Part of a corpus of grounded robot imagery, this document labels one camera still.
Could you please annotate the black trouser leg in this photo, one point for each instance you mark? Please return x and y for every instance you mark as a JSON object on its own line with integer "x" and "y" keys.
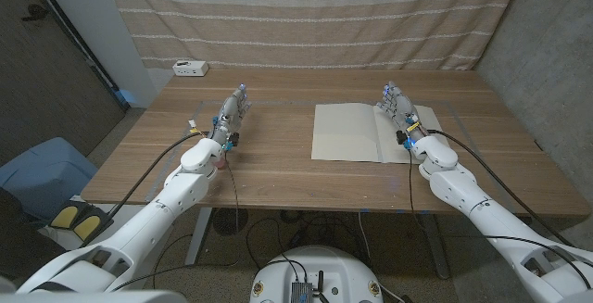
{"x": 23, "y": 243}

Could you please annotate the grey table leg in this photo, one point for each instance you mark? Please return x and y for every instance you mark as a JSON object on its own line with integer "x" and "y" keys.
{"x": 199, "y": 236}
{"x": 435, "y": 247}

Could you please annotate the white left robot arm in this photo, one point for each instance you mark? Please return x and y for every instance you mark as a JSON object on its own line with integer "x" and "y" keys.
{"x": 157, "y": 210}

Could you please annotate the black round floor fan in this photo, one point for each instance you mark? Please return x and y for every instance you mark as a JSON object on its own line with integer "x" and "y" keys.
{"x": 230, "y": 221}

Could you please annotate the small pink ball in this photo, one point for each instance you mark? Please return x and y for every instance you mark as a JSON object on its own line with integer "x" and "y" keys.
{"x": 222, "y": 164}

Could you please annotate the beige paper file folder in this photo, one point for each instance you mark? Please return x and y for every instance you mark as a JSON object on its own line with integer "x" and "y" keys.
{"x": 345, "y": 131}

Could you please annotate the white power strip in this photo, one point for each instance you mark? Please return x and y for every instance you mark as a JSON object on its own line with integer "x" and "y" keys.
{"x": 190, "y": 68}

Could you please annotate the black foot pedal yellow pads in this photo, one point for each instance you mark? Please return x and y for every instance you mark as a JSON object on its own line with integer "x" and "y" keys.
{"x": 85, "y": 226}

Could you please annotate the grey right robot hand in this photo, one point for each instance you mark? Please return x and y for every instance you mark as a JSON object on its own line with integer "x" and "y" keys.
{"x": 400, "y": 106}

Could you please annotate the black antenna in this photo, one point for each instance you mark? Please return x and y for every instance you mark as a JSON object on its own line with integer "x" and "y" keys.
{"x": 320, "y": 282}

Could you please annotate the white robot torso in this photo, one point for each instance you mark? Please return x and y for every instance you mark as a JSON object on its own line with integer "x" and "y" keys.
{"x": 319, "y": 266}

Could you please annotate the beige striped curtain backdrop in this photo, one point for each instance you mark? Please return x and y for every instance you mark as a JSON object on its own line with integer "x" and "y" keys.
{"x": 306, "y": 25}

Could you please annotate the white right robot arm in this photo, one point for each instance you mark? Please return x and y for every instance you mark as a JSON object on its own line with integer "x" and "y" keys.
{"x": 463, "y": 187}

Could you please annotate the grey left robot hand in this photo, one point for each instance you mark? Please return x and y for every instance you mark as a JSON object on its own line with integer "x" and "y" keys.
{"x": 230, "y": 113}

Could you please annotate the grey metal electronics box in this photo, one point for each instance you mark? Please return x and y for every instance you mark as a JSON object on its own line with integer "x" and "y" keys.
{"x": 302, "y": 293}

